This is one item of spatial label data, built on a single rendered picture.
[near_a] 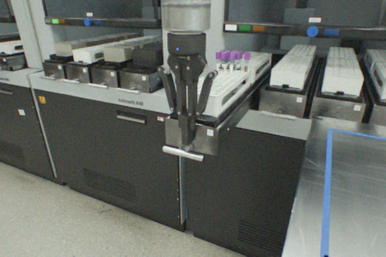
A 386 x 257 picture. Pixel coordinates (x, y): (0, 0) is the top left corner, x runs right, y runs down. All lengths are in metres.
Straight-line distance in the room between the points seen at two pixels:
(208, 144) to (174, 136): 0.09
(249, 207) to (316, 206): 0.73
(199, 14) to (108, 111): 0.81
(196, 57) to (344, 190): 0.33
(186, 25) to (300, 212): 0.35
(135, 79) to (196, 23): 0.61
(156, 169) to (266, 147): 0.50
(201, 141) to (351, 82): 0.47
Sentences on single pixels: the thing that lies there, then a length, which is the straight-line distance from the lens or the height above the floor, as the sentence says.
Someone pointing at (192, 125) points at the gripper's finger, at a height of 0.81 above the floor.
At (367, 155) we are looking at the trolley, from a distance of 0.54.
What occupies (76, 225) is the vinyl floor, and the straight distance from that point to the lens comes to 1.61.
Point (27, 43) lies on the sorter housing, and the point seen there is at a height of 0.87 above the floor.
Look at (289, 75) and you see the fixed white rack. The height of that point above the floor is 0.85.
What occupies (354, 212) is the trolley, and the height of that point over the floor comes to 0.82.
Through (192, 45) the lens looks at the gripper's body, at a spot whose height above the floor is 0.98.
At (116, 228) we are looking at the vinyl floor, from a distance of 1.52.
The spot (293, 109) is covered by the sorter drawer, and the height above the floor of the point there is 0.76.
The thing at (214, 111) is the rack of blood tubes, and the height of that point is 0.83.
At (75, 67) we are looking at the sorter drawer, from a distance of 1.29.
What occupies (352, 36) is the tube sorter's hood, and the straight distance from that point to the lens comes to 0.89.
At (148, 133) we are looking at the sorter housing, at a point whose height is 0.56.
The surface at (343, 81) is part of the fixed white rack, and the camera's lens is 0.88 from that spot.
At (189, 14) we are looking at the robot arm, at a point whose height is 1.04.
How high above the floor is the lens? 1.06
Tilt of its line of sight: 26 degrees down
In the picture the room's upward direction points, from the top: straight up
